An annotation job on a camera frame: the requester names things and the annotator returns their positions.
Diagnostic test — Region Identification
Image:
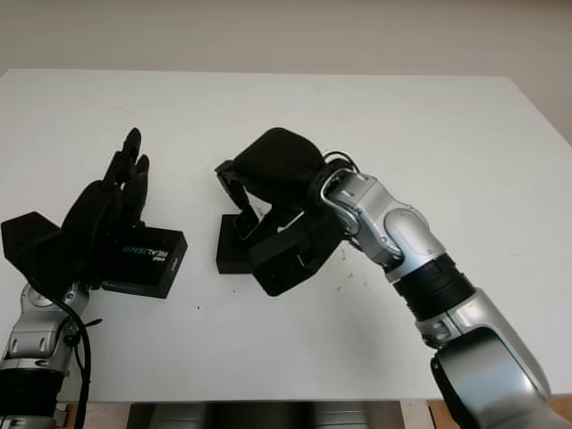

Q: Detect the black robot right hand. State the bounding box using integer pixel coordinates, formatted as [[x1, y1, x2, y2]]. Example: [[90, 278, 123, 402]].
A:
[[213, 127, 325, 242]]

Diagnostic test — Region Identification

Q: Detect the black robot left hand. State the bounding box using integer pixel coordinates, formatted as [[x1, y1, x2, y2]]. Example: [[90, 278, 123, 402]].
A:
[[38, 127, 152, 290]]

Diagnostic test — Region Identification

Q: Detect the black Intel RealSense box lid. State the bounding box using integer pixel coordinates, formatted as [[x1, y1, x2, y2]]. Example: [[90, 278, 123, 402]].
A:
[[97, 225, 188, 299]]

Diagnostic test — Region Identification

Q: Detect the grey robot torso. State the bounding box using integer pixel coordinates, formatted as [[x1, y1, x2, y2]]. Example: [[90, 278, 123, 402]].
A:
[[127, 400, 403, 429]]

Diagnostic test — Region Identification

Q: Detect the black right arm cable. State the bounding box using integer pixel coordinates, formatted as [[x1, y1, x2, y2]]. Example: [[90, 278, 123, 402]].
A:
[[321, 150, 363, 175]]

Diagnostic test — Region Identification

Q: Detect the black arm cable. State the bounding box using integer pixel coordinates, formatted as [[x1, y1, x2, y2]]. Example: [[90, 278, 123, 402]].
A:
[[321, 150, 363, 175], [26, 274, 104, 429]]

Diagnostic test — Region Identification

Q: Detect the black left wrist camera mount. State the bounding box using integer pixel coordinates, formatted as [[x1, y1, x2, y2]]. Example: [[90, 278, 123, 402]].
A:
[[1, 210, 63, 278]]

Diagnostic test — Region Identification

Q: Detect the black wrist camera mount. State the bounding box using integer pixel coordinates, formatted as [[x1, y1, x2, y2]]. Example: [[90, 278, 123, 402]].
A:
[[1, 210, 63, 278], [248, 209, 343, 299]]

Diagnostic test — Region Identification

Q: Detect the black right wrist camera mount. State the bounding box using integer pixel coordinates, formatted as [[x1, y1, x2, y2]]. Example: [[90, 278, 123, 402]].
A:
[[248, 209, 343, 299]]

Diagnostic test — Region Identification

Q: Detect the black camera box base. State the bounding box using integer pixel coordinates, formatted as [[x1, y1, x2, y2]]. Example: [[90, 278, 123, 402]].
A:
[[215, 214, 258, 274]]

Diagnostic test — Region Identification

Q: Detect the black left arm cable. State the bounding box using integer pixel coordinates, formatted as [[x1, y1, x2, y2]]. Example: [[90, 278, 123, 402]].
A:
[[26, 274, 104, 429]]

